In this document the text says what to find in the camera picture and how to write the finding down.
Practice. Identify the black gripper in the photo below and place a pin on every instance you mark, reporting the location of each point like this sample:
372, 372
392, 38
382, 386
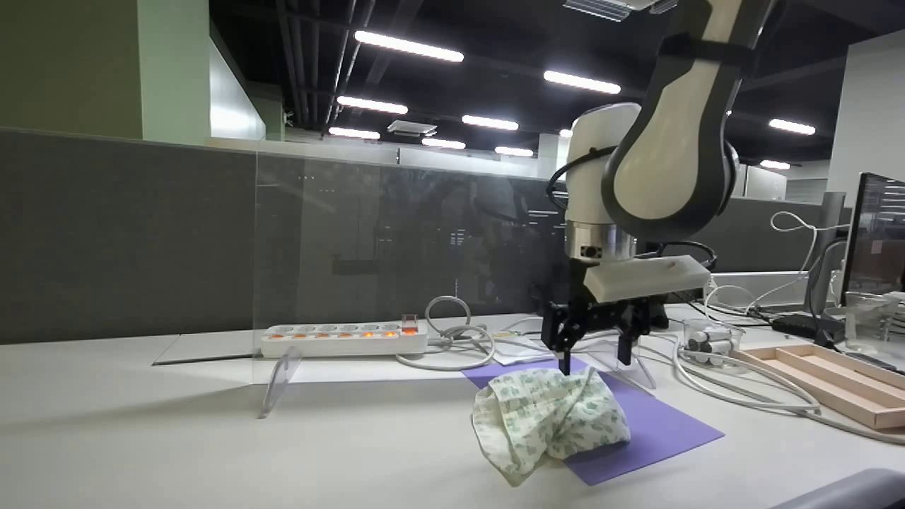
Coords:
573, 311

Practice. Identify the green patterned white towel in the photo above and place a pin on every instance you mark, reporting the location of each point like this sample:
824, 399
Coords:
541, 413

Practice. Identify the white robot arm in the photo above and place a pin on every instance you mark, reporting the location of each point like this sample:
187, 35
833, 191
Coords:
650, 170

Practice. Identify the clear acrylic screen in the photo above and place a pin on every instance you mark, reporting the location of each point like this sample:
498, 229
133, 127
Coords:
295, 240

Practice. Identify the purple paper sheet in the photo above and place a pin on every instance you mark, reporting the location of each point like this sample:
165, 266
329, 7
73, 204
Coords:
657, 430

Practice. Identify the white plug adapters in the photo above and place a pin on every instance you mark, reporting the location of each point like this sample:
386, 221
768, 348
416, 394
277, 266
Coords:
707, 345

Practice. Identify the white power strip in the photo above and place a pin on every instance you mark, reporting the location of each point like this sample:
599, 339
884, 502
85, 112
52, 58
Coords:
343, 339

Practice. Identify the wooden tray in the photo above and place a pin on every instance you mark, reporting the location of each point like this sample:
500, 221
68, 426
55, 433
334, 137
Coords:
854, 387

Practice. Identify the black computer monitor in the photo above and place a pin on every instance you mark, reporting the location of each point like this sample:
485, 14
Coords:
875, 256

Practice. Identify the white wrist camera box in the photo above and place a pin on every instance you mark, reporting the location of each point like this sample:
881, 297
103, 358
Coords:
631, 278

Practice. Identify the grey partition wall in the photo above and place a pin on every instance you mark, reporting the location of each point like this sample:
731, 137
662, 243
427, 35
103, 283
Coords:
88, 233

